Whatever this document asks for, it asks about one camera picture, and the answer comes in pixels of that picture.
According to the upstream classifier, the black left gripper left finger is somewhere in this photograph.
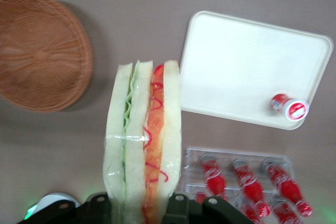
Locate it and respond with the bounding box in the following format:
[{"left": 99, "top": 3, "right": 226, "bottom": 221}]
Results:
[{"left": 78, "top": 192, "right": 115, "bottom": 224}]

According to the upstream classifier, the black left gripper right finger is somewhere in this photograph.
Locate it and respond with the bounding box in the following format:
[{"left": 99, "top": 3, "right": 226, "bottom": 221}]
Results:
[{"left": 162, "top": 193, "right": 202, "bottom": 224}]

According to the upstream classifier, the sandwich with lettuce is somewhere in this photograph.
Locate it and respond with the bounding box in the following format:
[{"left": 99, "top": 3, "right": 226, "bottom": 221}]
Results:
[{"left": 102, "top": 59, "right": 183, "bottom": 224}]

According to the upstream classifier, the cream plastic tray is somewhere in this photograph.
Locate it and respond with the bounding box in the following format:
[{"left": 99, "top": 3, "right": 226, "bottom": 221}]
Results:
[{"left": 179, "top": 10, "right": 334, "bottom": 131}]

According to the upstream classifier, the round brown wicker basket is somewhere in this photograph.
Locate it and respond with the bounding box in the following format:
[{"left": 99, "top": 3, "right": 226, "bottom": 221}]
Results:
[{"left": 0, "top": 0, "right": 93, "bottom": 113}]

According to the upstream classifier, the mini red cola bottle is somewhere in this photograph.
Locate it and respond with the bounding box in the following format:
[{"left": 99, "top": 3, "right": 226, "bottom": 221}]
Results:
[
  {"left": 232, "top": 158, "right": 271, "bottom": 217},
  {"left": 200, "top": 153, "right": 229, "bottom": 198},
  {"left": 235, "top": 197, "right": 262, "bottom": 224},
  {"left": 195, "top": 191, "right": 208, "bottom": 205},
  {"left": 259, "top": 157, "right": 313, "bottom": 217},
  {"left": 272, "top": 202, "right": 300, "bottom": 224}
]

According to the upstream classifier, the clear acrylic bottle box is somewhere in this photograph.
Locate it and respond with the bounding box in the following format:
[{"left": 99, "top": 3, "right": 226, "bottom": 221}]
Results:
[{"left": 183, "top": 146, "right": 316, "bottom": 224}]

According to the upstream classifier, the red yogurt drink bottle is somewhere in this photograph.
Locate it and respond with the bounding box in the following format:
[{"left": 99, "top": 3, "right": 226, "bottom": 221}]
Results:
[{"left": 270, "top": 91, "right": 310, "bottom": 122}]

